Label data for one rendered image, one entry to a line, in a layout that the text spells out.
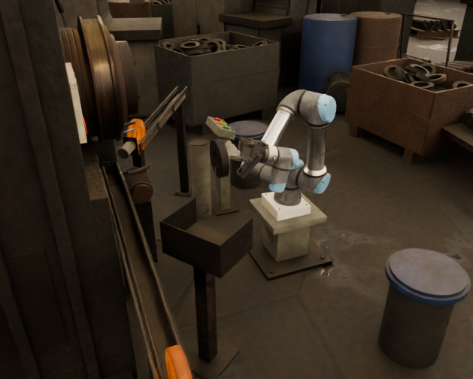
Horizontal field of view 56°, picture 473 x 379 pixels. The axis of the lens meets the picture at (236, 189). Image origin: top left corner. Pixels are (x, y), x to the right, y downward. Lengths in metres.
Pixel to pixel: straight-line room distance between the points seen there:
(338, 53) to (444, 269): 3.42
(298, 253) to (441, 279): 0.89
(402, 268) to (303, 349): 0.57
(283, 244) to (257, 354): 0.67
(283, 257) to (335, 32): 3.02
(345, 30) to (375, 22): 0.37
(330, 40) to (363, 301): 3.23
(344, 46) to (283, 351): 3.65
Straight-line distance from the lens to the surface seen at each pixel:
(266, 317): 2.23
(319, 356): 2.11
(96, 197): 1.48
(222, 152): 1.71
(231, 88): 4.25
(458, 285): 1.94
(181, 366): 1.06
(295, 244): 2.51
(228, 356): 2.06
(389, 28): 5.31
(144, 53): 4.50
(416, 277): 1.91
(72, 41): 1.69
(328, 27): 4.97
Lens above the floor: 1.58
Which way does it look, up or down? 29 degrees down
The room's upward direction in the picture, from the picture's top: straight up
